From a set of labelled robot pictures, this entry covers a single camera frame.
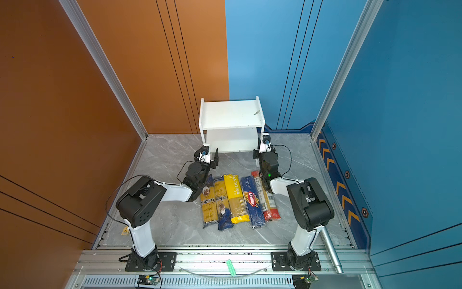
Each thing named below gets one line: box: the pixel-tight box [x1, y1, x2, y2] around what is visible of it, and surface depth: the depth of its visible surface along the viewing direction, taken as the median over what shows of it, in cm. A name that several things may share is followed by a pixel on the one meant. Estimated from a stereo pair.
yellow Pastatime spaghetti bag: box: [223, 174, 251, 224], surface depth 90 cm
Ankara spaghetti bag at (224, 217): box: [213, 175, 235, 232], surface depth 88 cm
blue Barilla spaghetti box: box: [240, 175, 266, 230], surface depth 88 cm
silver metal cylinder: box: [319, 225, 344, 274], surface depth 74 cm
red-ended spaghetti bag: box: [251, 170, 282, 223], surface depth 88 cm
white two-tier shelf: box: [198, 95, 266, 153], surface depth 87 cm
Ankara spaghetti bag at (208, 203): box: [200, 173, 219, 229], surface depth 87 cm
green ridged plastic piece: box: [226, 258, 237, 277], surface depth 73 cm
